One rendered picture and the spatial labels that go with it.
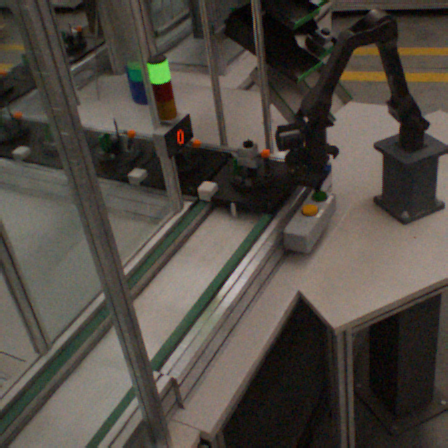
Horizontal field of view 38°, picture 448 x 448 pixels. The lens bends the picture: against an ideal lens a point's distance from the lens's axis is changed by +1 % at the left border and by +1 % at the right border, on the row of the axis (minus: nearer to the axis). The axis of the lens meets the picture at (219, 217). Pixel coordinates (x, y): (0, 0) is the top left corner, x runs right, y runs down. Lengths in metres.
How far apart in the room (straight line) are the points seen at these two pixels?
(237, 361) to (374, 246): 0.53
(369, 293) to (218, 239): 0.43
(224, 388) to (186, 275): 0.35
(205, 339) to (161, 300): 0.23
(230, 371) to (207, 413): 0.12
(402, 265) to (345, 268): 0.15
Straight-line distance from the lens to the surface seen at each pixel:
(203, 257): 1.73
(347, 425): 1.95
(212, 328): 1.47
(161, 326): 1.56
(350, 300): 1.65
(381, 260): 1.76
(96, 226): 0.97
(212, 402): 1.46
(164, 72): 1.62
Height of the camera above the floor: 1.99
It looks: 35 degrees down
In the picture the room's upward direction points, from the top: 9 degrees counter-clockwise
